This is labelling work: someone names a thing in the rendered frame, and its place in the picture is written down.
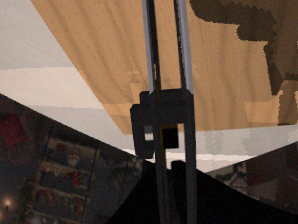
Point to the light brown wooden board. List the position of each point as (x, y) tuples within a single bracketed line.
[(244, 56)]

